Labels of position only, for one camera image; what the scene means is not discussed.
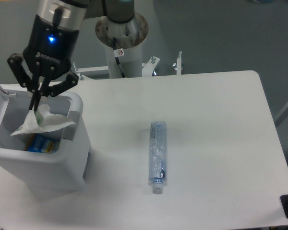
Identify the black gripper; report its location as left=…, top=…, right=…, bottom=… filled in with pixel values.
left=7, top=15, right=79, bottom=112

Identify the white paper wrapper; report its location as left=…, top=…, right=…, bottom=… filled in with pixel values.
left=10, top=104, right=75, bottom=136

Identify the clear plastic bottle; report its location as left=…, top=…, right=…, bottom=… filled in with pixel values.
left=148, top=121, right=168, bottom=195

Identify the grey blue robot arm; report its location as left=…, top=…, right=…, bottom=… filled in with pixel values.
left=7, top=0, right=135, bottom=111

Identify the white open trash can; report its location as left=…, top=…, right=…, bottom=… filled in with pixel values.
left=0, top=86, right=91, bottom=190

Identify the blue yellow package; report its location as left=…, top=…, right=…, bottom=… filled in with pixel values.
left=25, top=134, right=60, bottom=154

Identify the black cable on pedestal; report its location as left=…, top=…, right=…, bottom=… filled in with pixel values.
left=112, top=37, right=126, bottom=78

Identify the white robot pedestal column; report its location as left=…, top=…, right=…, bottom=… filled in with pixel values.
left=96, top=12, right=149, bottom=65

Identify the white pedestal base frame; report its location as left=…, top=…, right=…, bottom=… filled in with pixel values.
left=72, top=51, right=185, bottom=81

